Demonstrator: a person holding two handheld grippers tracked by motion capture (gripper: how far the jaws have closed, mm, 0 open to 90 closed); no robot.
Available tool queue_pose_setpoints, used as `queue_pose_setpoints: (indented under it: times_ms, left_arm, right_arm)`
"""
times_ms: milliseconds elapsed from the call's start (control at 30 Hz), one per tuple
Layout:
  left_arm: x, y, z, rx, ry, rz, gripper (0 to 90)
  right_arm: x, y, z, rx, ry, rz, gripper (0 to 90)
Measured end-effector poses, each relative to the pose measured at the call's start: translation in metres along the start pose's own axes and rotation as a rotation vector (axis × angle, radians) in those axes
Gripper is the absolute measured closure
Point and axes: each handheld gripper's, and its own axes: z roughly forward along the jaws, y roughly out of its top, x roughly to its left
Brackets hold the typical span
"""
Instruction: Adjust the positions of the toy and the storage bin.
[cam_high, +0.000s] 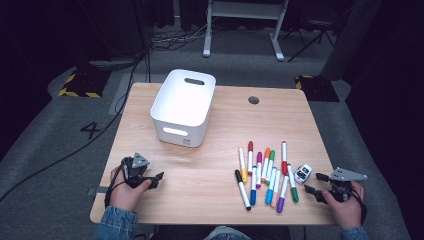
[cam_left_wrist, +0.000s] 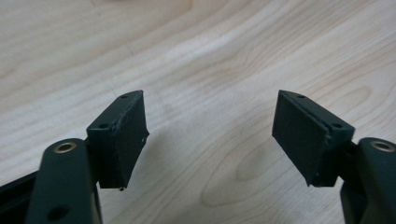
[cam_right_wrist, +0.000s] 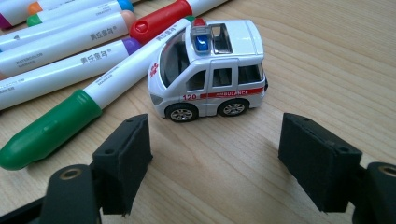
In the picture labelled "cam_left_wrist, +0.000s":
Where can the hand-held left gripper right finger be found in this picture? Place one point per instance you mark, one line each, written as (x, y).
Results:
(306, 140)

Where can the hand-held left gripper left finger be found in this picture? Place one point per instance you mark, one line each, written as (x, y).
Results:
(123, 143)

